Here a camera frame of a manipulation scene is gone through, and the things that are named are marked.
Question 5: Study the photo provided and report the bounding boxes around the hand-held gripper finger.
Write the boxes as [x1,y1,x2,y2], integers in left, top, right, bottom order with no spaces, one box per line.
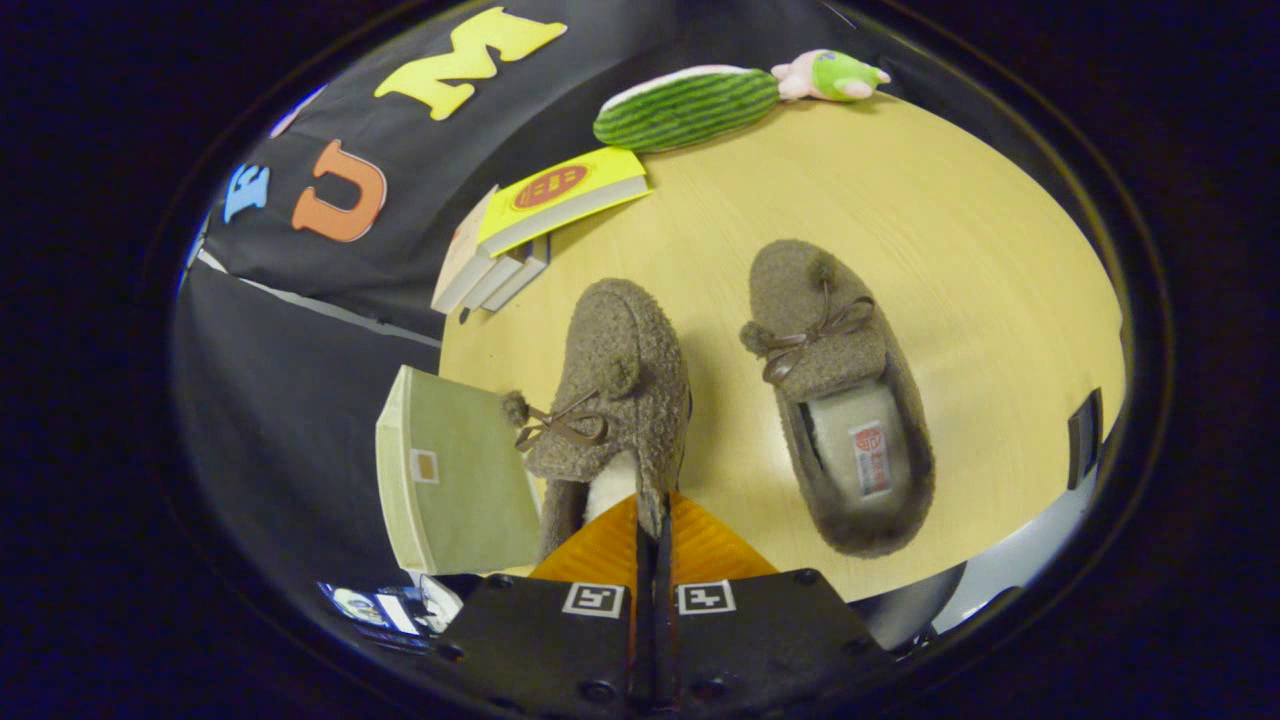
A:
[655,490,896,713]
[435,492,656,716]

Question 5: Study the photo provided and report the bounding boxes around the green fabric storage box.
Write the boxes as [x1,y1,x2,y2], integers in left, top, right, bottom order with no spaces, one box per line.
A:
[375,365,543,576]

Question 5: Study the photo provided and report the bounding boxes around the brown fuzzy shoe with bow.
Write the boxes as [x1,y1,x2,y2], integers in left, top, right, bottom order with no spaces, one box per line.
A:
[740,238,936,558]
[500,278,693,561]

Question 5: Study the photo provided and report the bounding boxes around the blue printed box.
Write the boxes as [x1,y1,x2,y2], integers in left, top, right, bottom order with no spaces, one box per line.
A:
[318,580,423,643]

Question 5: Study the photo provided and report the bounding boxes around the white paper sheet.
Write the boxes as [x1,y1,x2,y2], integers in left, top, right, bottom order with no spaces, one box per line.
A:
[415,574,466,633]

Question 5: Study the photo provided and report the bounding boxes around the white book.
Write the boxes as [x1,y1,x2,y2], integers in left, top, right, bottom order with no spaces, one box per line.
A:
[485,235,551,313]
[462,250,531,312]

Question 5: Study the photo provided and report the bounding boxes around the black backdrop cloth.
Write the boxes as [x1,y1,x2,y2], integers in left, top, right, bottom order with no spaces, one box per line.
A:
[170,0,1131,601]

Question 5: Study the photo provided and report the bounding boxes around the yellow book with red circle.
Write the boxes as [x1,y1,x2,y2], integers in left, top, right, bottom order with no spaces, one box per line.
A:
[477,147,653,259]

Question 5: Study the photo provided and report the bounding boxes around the watermelon slice plush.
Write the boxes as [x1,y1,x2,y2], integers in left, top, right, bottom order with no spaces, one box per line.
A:
[592,65,781,154]

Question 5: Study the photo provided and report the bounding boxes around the pink and green plush toy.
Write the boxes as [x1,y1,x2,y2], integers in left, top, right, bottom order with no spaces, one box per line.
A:
[770,48,891,103]

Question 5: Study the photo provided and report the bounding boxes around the black table edge bracket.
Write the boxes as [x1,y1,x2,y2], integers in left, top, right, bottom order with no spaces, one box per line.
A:
[1067,388,1104,491]

